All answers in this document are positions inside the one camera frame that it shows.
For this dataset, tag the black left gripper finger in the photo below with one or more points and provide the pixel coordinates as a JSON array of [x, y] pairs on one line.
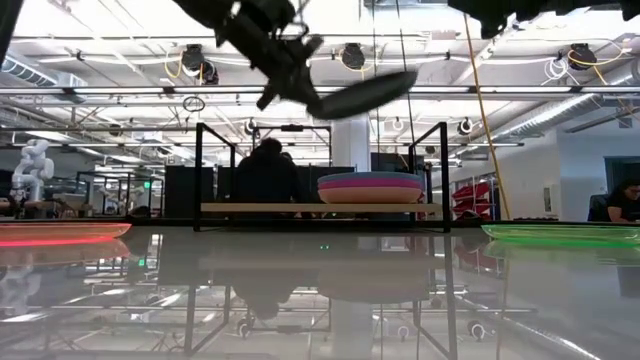
[[305, 80], [292, 95]]

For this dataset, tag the dark grey plate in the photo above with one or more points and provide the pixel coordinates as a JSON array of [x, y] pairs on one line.
[[365, 95]]

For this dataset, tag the lavender blue plate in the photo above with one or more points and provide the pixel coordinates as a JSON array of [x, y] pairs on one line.
[[370, 176]]

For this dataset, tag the bright pink plate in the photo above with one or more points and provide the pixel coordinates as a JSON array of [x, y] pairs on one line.
[[370, 184]]

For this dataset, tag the pale pink plate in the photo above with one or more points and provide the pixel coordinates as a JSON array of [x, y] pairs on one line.
[[370, 195]]

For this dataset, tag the orange translucent plate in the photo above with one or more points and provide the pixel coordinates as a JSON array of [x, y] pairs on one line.
[[60, 231]]

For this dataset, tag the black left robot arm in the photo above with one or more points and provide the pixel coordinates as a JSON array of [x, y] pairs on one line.
[[215, 10]]

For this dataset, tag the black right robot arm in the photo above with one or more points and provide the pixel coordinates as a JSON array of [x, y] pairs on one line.
[[500, 10]]

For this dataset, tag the white building column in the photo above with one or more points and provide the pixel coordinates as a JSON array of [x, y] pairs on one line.
[[350, 145]]

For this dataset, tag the person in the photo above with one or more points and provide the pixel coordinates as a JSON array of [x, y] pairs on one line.
[[625, 202], [267, 175]]

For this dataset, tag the black partition panel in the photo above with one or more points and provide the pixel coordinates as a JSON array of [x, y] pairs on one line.
[[180, 192]]

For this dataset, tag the red storage rack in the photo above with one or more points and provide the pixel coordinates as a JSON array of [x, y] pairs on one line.
[[470, 195]]

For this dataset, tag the green translucent plate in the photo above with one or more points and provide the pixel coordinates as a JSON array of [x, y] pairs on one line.
[[560, 232]]

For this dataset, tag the black office chair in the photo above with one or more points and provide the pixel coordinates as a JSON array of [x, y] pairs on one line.
[[597, 207]]

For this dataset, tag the black frame wooden shelf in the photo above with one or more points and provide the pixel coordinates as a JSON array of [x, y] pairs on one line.
[[260, 207]]

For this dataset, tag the black metal frame stand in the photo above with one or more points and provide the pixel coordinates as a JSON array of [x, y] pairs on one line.
[[120, 174]]

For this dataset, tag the silver ventilation duct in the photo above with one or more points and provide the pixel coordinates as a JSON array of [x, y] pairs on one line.
[[35, 75], [565, 112]]

